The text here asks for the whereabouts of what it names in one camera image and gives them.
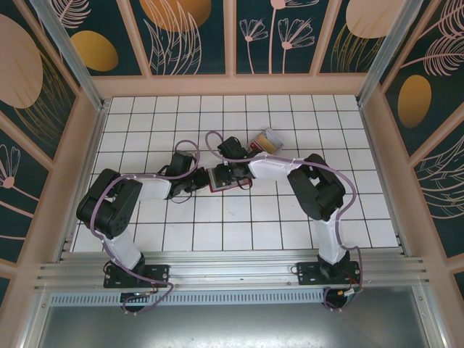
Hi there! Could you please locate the red leather card holder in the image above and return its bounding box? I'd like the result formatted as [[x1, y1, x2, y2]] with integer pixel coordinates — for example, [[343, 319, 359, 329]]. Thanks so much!
[[207, 165, 254, 194]]

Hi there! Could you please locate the clear plastic card box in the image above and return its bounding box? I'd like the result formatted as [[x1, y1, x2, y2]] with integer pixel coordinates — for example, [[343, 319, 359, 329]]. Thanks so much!
[[249, 126, 285, 155]]

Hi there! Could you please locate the yellow credit card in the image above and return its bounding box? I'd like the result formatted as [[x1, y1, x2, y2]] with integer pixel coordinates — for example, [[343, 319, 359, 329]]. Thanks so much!
[[257, 135, 277, 152]]

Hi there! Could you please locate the blue and white credit card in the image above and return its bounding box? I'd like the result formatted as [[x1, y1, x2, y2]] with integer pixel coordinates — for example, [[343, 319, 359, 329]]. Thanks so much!
[[265, 128, 284, 150]]

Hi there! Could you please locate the grey metal sheet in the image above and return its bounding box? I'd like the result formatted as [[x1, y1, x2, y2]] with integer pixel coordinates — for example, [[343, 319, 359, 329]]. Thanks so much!
[[21, 286, 445, 348]]

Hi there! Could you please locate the thin black left camera cable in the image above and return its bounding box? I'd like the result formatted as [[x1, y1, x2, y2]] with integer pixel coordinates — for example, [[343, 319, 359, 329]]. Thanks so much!
[[158, 164, 194, 204]]

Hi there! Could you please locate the aluminium mounting rail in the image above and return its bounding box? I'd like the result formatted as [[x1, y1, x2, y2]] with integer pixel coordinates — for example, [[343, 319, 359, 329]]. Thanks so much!
[[34, 249, 431, 291]]

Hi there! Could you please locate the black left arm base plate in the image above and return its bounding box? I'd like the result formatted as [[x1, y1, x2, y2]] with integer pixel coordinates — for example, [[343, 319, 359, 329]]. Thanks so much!
[[103, 263, 171, 290]]

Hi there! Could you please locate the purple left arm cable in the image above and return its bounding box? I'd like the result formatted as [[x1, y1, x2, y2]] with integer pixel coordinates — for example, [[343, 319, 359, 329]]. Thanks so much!
[[86, 138, 202, 316]]

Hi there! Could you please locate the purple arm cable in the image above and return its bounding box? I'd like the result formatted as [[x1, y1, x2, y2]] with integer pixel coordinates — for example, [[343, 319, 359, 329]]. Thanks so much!
[[204, 130, 365, 313], [86, 138, 202, 316]]

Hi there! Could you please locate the grey slotted cable duct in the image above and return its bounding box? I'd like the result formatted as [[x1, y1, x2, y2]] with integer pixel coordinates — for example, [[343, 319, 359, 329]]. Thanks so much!
[[49, 291, 326, 306]]

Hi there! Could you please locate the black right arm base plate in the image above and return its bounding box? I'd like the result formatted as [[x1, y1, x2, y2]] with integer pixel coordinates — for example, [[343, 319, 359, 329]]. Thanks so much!
[[297, 261, 363, 288]]

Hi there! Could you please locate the aluminium frame post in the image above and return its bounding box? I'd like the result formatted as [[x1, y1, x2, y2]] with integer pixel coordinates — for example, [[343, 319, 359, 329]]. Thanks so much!
[[29, 0, 110, 110], [356, 0, 418, 107]]

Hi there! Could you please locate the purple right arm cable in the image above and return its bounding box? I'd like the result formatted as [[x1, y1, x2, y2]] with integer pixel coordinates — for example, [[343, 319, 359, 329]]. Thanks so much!
[[204, 130, 365, 313]]

